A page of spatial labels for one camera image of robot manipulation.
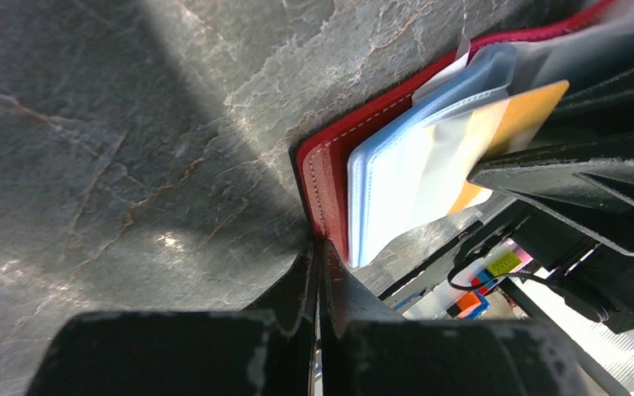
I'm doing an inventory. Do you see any red leather card holder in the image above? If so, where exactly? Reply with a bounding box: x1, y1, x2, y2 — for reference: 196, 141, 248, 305
297, 1, 634, 268

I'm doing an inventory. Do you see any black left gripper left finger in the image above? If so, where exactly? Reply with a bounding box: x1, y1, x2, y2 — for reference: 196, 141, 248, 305
245, 247, 317, 395

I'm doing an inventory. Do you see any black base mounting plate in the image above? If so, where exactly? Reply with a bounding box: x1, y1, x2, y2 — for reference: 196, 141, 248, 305
349, 196, 630, 396

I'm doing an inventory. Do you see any gold credit card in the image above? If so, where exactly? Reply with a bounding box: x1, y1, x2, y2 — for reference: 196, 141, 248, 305
447, 80, 570, 215

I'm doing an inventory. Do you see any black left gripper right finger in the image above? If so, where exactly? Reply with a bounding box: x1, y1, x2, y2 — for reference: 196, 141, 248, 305
319, 240, 404, 395

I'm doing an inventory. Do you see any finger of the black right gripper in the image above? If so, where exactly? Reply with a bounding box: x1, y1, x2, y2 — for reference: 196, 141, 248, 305
470, 158, 634, 257
530, 66, 634, 159

